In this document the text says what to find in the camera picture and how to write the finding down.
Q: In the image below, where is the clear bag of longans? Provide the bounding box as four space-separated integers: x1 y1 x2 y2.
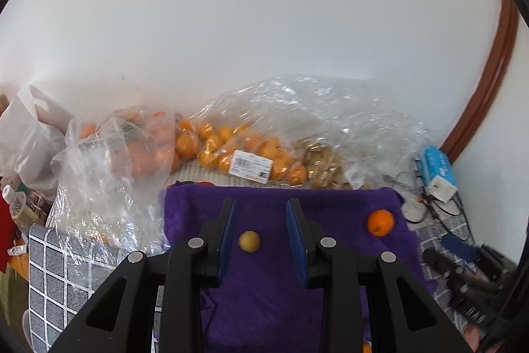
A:
289 75 428 192

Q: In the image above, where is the white plastic bag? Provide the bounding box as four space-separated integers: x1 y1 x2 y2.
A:
0 84 77 192

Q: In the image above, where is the blue and white box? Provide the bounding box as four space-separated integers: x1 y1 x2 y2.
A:
417 145 459 201

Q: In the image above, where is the white power adapter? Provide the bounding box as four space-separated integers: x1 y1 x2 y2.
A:
403 200 427 224

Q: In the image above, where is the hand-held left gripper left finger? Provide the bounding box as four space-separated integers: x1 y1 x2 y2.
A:
49 197 238 353

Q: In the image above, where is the black cable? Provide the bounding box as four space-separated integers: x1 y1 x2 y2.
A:
388 167 476 242

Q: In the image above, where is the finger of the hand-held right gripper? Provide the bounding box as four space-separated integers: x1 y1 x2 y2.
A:
440 234 509 279
422 249 497 296

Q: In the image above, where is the clear water bottle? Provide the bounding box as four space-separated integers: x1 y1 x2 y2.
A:
2 185 27 230

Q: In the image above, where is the grey checked cloth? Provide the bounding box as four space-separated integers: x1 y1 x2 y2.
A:
22 167 509 353

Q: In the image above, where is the crumpled clear bag of oranges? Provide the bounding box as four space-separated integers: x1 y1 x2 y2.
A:
52 105 178 267

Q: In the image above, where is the brown wooden door frame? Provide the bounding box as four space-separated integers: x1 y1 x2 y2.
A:
440 0 519 165

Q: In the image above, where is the small tan longan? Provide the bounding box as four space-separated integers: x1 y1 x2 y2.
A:
238 231 261 253

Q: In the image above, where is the purple towel lined tray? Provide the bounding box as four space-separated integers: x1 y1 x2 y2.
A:
159 181 436 353

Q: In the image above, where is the labelled clear bag of oranges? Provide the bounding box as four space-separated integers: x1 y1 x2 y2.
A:
174 86 310 186

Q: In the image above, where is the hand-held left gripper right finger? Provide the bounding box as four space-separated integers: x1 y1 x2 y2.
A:
285 197 474 353

